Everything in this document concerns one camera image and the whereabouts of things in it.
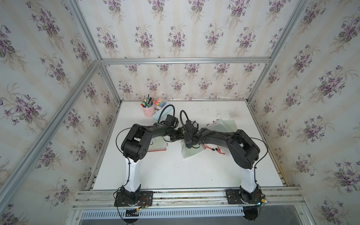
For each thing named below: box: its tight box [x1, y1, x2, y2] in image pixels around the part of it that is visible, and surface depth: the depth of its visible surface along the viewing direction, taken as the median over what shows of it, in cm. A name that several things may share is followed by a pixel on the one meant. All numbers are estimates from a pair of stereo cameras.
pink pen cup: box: [140, 100, 156, 118], surface depth 105 cm
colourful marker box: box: [153, 99, 166, 111], surface depth 120 cm
